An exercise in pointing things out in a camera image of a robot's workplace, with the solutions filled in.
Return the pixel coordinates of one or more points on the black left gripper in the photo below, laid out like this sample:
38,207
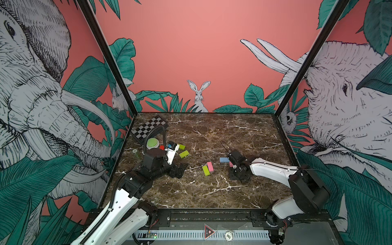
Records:
174,173

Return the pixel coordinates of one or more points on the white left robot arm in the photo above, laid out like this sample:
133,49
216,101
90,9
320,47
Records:
125,213

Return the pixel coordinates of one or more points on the green dome push button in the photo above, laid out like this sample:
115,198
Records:
153,143

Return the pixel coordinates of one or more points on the black right corner post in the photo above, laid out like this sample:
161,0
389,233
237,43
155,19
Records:
325,31

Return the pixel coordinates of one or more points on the folded black chess board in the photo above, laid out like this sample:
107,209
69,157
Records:
140,133

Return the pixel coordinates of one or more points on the black corner post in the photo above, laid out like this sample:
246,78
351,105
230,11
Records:
325,31
94,26

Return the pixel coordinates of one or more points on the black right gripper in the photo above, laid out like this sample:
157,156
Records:
231,176

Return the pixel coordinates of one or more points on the red triangle warning sticker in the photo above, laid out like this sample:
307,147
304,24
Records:
208,231

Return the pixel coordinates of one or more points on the black front rail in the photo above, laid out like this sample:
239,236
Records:
167,217

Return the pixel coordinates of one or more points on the black left corner post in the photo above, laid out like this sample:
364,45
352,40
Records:
94,26

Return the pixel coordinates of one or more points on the white slotted cable duct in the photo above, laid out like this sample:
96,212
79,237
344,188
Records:
199,235

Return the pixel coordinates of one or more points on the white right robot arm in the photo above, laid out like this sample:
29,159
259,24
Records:
309,192

